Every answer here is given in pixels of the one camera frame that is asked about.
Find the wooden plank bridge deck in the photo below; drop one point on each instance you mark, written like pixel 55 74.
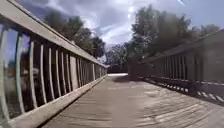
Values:
pixel 123 103

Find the trees behind bridge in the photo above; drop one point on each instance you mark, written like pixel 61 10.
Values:
pixel 156 33

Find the pale wooden bridge railing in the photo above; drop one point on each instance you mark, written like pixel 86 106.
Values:
pixel 50 73

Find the dark wooden bridge railing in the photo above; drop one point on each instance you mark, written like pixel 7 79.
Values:
pixel 186 66

